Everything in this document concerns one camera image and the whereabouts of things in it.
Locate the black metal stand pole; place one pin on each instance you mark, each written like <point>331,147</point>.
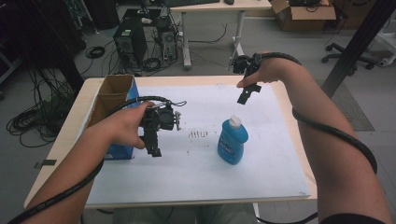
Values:
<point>358,43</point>

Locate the open brown cardboard box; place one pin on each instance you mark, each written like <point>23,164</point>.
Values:
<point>305,15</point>

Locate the white table mat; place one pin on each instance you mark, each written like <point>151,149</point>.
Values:
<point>193,168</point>

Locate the person's black sleeve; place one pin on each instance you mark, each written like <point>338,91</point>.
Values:
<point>351,219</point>

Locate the grey floor mat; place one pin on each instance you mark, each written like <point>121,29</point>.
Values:
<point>351,109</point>

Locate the black office chair base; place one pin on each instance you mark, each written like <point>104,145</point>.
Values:
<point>345,54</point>

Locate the person's left hand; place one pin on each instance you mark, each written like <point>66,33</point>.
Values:
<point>123,126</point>

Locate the open-sided computer tower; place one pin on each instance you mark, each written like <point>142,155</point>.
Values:
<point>167,39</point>

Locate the blue cardboard box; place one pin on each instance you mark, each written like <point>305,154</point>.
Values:
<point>115,84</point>

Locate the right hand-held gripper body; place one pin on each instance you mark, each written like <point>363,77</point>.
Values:
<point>244,63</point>

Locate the white-legged wooden desk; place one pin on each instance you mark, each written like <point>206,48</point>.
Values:
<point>218,5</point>

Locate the blue bottle with white cap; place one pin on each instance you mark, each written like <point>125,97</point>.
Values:
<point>232,143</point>

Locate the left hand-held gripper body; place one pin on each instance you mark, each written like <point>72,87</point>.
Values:
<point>163,118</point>

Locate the black tape strip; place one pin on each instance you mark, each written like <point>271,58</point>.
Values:
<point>46,162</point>

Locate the dark curtain stand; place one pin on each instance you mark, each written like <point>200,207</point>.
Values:
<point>59,40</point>

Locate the black computer tower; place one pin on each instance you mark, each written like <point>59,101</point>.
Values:
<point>130,42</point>

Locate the person's right hand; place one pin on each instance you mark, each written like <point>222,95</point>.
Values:
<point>275,70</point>

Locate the black keyboard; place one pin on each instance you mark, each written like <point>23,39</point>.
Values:
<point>191,2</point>

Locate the black computer mouse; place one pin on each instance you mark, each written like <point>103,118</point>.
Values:
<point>229,2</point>

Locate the person's grey-green pants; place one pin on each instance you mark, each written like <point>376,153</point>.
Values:
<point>140,216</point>

